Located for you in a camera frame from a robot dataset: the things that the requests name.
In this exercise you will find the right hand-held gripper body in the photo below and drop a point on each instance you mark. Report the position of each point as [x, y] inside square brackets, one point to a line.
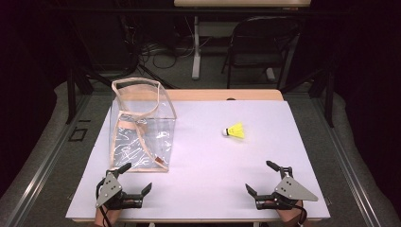
[291, 190]

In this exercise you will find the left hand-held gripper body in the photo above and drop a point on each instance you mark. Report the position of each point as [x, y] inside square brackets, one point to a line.
[109, 188]

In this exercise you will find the transparent bag with beige trim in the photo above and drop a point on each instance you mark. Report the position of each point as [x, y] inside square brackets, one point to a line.
[143, 138]

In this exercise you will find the yellow shuttlecock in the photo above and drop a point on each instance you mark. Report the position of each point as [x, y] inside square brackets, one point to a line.
[237, 130]

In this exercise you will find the person's right hand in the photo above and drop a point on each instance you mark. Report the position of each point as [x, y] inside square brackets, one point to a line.
[290, 217]

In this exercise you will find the person's left hand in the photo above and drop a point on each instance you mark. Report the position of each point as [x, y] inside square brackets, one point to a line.
[107, 217]

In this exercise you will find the white table sheet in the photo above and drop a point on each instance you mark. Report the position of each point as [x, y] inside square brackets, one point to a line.
[205, 176]

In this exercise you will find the black metal stand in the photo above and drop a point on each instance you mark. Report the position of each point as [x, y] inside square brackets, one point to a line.
[71, 94]
[329, 97]

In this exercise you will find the black folding chair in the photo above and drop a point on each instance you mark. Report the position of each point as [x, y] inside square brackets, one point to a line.
[261, 60]

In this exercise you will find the white-legged desk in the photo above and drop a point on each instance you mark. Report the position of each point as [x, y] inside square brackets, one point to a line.
[196, 47]

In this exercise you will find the aluminium floor rail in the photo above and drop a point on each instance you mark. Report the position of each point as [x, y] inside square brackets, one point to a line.
[350, 164]
[47, 160]

